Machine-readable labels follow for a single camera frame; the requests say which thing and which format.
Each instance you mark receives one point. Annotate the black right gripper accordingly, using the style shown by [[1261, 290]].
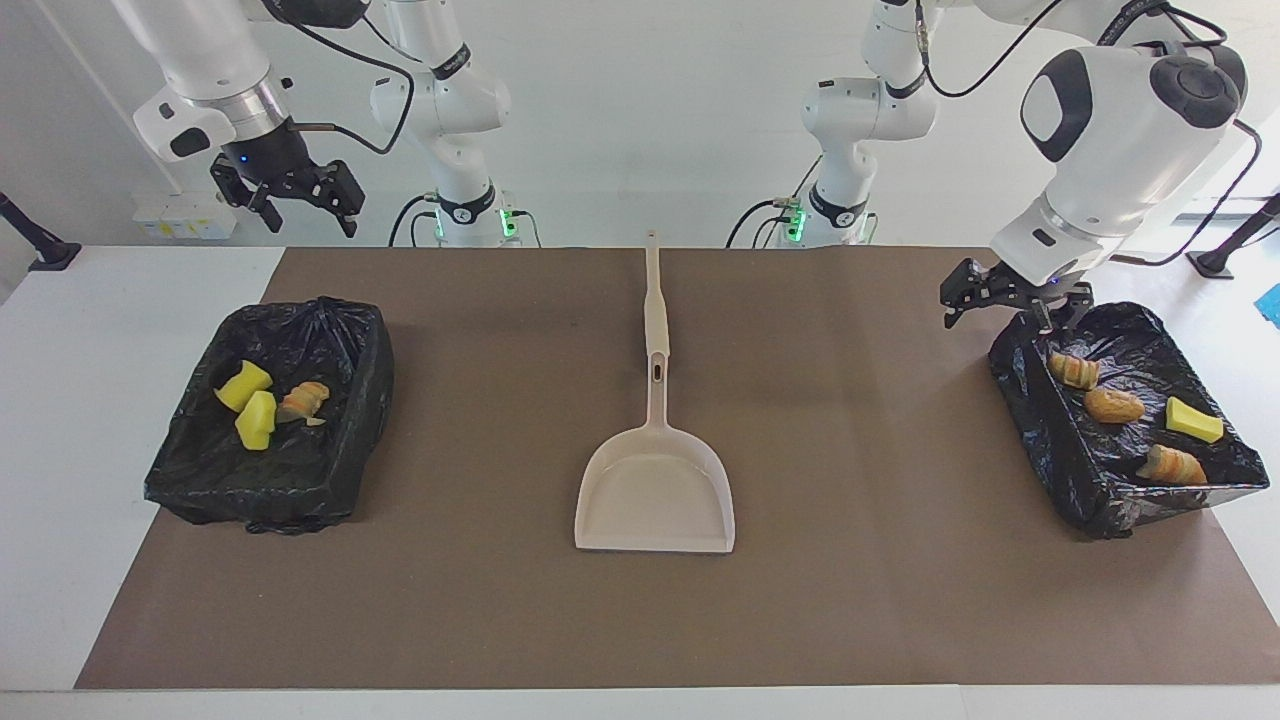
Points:
[[285, 175]]

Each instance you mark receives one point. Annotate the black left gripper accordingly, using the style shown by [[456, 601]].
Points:
[[1020, 285]]

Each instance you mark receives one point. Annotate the short striped croissant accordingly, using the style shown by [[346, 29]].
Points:
[[1075, 370]]

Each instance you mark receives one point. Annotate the brown bread roll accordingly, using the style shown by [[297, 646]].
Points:
[[1113, 405]]

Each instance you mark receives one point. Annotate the torn croissant pastry piece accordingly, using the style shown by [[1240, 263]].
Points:
[[303, 400]]

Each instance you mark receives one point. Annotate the small yellow sponge piece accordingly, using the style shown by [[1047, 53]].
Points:
[[1193, 420]]

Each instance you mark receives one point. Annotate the long striped croissant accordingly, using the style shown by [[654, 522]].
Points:
[[1172, 466]]

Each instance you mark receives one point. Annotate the beige plastic dustpan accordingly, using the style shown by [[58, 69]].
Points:
[[655, 490]]

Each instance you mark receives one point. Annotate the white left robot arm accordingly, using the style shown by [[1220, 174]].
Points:
[[1110, 140]]

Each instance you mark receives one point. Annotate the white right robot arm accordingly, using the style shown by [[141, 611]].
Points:
[[210, 70]]

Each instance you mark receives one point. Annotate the black bag-lined bin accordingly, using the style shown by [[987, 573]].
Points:
[[320, 460], [1060, 460]]

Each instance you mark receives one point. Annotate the blue object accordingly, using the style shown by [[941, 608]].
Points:
[[1272, 305]]

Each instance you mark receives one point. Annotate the brown paper table mat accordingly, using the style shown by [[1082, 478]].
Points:
[[700, 620]]

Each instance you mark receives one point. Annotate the white wall power strip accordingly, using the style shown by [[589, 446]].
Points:
[[185, 215]]

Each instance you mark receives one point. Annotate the black camera stand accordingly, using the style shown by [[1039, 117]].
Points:
[[45, 250], [1235, 245]]

